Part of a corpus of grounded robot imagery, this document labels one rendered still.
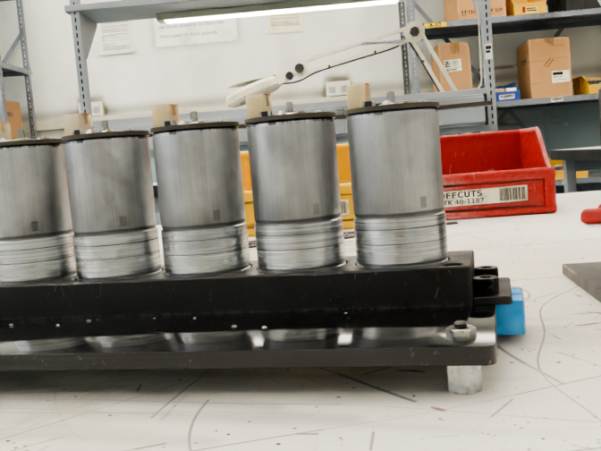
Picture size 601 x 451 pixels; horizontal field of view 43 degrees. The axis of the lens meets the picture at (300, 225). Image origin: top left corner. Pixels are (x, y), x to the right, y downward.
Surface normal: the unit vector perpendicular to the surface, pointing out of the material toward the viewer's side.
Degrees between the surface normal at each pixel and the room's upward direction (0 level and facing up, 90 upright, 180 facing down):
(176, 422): 0
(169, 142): 90
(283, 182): 90
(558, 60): 90
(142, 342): 0
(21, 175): 90
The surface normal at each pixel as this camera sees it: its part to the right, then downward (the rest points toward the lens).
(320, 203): 0.55, 0.03
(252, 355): -0.24, 0.11
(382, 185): -0.44, 0.11
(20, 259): -0.03, 0.09
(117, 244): 0.23, 0.07
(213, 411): -0.08, -0.99
